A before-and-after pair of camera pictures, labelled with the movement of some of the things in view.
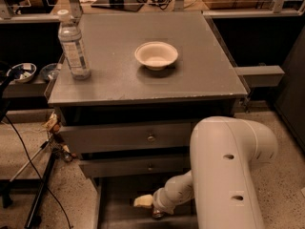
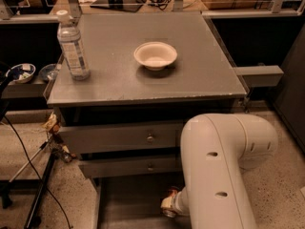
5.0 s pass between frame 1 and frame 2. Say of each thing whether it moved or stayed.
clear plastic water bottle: stayed
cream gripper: moved
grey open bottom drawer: stayed
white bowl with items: stayed
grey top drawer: stayed
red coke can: moved
